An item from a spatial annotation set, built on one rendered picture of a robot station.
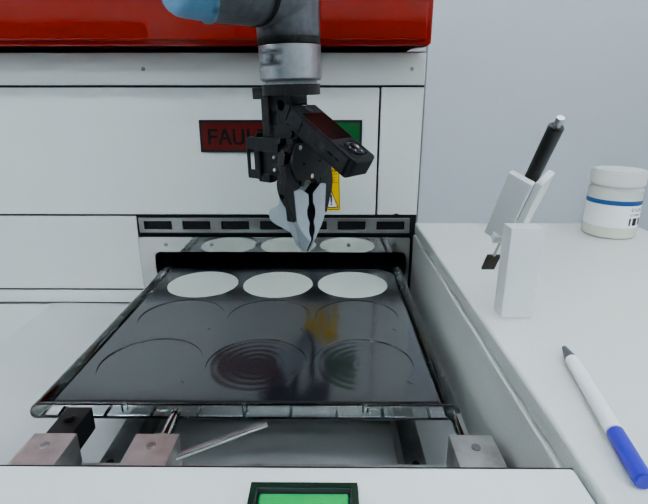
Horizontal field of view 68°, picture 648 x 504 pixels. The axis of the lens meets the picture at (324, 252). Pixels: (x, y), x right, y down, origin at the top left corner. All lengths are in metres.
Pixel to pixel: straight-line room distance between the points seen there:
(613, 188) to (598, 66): 1.78
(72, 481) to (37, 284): 0.66
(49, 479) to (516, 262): 0.37
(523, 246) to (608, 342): 0.10
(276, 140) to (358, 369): 0.29
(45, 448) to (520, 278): 0.41
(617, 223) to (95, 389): 0.68
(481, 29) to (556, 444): 2.11
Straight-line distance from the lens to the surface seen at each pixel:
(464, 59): 2.32
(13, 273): 0.96
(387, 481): 0.29
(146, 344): 0.57
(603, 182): 0.78
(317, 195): 0.63
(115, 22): 0.76
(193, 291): 0.69
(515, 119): 2.39
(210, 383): 0.48
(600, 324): 0.49
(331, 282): 0.70
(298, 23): 0.59
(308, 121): 0.57
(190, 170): 0.79
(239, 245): 0.78
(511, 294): 0.46
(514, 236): 0.44
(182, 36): 0.73
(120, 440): 0.52
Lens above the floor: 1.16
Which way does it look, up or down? 18 degrees down
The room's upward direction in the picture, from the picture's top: straight up
